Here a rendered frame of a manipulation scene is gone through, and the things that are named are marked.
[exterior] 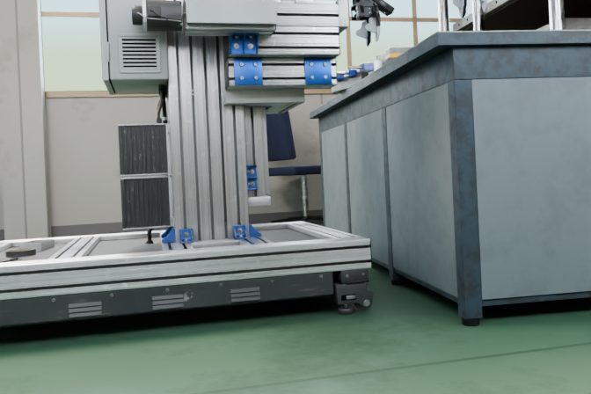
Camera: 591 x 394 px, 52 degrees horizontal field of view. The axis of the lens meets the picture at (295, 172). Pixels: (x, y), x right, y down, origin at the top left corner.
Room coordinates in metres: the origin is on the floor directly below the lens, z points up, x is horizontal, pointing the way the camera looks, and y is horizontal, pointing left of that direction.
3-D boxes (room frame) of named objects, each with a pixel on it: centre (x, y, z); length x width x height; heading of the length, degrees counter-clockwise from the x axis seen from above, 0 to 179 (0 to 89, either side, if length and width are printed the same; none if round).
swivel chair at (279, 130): (4.85, -0.05, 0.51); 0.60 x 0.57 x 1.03; 102
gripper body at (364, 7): (2.28, -0.29, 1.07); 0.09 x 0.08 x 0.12; 109
